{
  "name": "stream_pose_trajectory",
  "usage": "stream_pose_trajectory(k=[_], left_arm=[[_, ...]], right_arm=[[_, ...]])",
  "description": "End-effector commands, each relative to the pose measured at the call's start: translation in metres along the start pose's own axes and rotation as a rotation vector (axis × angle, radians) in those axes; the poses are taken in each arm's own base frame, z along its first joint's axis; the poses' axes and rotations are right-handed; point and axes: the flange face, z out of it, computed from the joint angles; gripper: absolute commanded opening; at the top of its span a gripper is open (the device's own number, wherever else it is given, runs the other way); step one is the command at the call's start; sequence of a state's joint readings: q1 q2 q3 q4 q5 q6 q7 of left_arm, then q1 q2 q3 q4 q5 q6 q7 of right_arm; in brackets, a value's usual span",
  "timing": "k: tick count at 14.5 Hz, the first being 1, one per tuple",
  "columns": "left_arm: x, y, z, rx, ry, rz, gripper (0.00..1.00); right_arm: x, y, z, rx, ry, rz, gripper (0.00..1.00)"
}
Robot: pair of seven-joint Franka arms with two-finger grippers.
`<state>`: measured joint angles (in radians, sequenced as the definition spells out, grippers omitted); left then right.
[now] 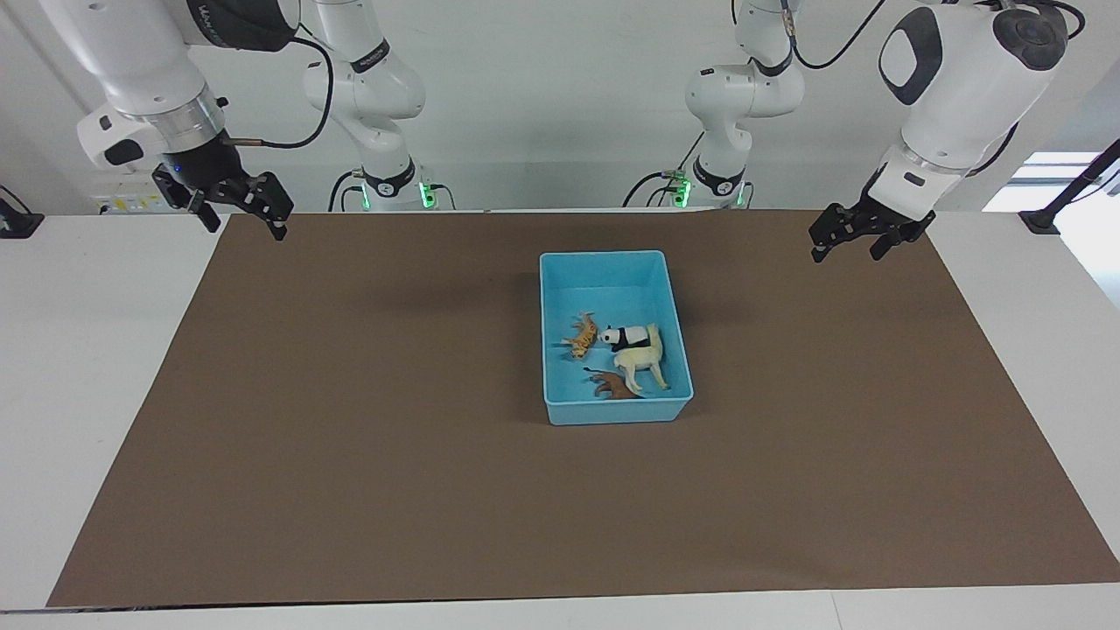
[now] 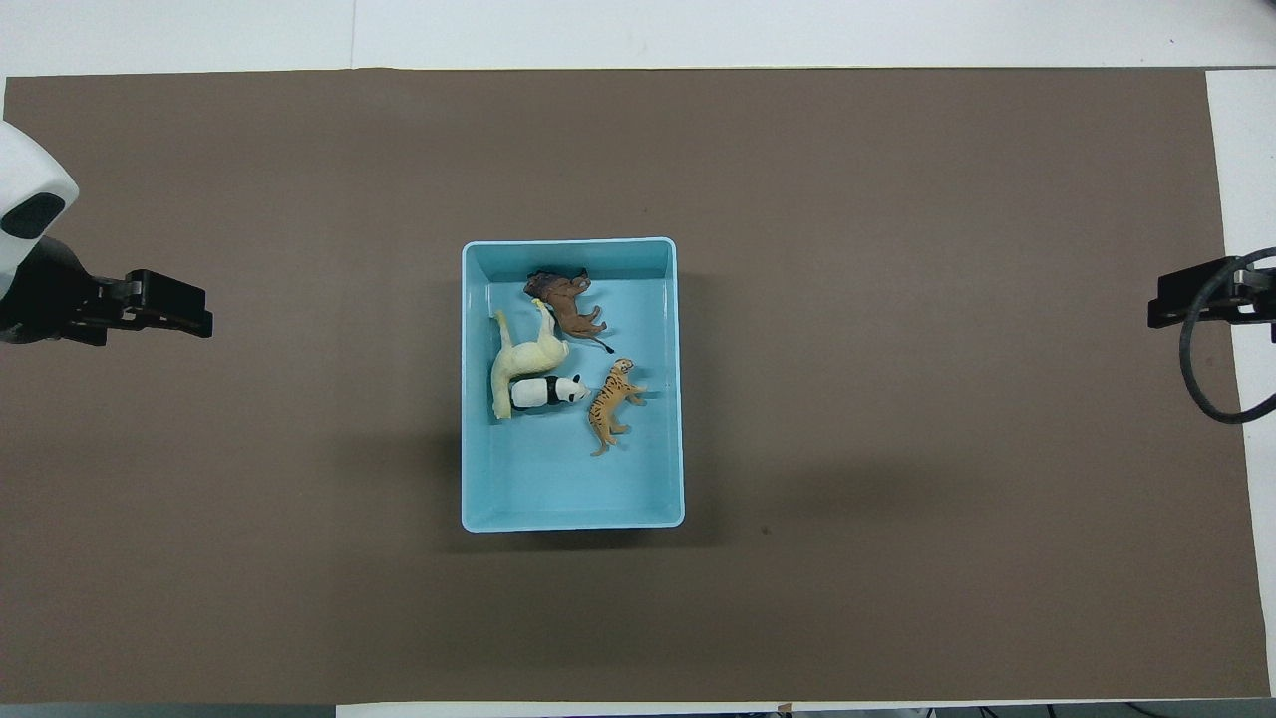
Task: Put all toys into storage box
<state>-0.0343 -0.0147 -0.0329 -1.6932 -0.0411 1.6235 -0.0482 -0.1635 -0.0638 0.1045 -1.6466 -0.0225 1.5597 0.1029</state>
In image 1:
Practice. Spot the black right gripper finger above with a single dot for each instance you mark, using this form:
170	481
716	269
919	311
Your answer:
278	210
210	217

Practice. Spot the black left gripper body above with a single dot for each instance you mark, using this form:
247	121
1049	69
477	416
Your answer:
875	219

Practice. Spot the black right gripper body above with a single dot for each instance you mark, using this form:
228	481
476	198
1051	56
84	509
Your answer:
210	179

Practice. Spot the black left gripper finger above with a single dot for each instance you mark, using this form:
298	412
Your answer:
819	249
879	247

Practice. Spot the cream horse toy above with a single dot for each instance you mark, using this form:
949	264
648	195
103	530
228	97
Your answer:
639	359

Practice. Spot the black and white panda toy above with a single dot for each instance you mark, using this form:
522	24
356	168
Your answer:
626	336

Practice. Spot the brown lion toy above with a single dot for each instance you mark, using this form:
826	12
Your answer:
617	387

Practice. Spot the orange striped tiger toy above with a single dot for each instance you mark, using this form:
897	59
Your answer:
584	337

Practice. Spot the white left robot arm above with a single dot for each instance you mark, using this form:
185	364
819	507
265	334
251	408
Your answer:
954	87

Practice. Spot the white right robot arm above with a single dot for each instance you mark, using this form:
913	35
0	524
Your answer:
149	61

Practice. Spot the light blue storage box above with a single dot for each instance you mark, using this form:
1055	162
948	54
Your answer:
617	411

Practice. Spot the brown table mat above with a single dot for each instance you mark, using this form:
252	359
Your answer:
350	525

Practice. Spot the white wall socket box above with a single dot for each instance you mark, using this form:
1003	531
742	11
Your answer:
131	203

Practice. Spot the black clamp mount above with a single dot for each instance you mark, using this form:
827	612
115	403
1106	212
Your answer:
17	223

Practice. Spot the black camera stand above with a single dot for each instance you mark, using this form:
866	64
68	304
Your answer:
1076	184

